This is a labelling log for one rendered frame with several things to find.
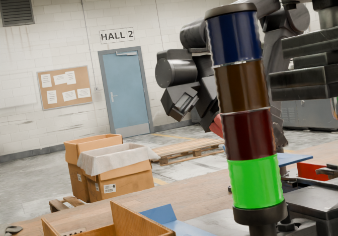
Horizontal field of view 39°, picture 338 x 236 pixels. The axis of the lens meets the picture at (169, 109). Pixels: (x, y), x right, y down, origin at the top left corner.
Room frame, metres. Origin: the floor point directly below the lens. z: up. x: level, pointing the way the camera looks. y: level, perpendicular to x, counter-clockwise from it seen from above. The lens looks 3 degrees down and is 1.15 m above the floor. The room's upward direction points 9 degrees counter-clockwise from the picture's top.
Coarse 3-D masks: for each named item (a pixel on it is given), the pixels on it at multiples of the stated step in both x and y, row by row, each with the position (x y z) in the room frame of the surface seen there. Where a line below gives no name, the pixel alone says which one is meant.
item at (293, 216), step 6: (294, 216) 0.55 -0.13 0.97; (300, 216) 0.54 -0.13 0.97; (306, 216) 0.53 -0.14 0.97; (276, 222) 0.59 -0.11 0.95; (318, 222) 0.52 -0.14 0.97; (324, 222) 0.51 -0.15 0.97; (330, 222) 0.51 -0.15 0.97; (336, 222) 0.51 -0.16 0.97; (318, 228) 0.52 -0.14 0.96; (324, 228) 0.51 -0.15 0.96; (330, 228) 0.51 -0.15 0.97; (336, 228) 0.51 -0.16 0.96; (318, 234) 0.52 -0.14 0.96; (324, 234) 0.51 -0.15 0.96; (330, 234) 0.50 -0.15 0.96; (336, 234) 0.51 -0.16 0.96
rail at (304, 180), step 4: (300, 180) 0.65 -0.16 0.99; (304, 180) 0.64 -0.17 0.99; (308, 180) 0.63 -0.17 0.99; (312, 180) 0.63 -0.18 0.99; (316, 180) 0.63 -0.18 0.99; (300, 184) 0.65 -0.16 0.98; (308, 184) 0.64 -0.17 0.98; (312, 184) 0.63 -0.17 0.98; (316, 184) 0.62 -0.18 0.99; (320, 184) 0.61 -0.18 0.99; (324, 184) 0.61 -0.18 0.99; (328, 184) 0.60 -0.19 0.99; (332, 184) 0.59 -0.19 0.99; (336, 184) 0.59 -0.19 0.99; (300, 188) 0.65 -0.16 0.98; (336, 188) 0.59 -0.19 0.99
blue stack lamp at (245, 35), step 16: (224, 16) 0.33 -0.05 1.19; (240, 16) 0.33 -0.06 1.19; (256, 16) 0.34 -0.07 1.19; (208, 32) 0.35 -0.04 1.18; (224, 32) 0.33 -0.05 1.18; (240, 32) 0.33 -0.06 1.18; (256, 32) 0.34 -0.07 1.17; (224, 48) 0.33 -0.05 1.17; (240, 48) 0.33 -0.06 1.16; (256, 48) 0.34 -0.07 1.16; (224, 64) 0.37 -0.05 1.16
